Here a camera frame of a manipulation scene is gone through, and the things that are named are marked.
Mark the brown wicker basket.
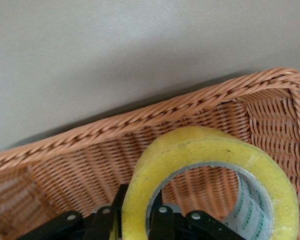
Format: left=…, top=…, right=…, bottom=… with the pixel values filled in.
left=0, top=66, right=300, bottom=240

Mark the clear packing tape roll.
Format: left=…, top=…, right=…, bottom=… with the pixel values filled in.
left=121, top=126, right=300, bottom=240

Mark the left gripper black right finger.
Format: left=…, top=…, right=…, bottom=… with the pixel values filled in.
left=149, top=191, right=243, bottom=240

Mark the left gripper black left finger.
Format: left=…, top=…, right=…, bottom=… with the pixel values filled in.
left=16, top=184, right=130, bottom=240

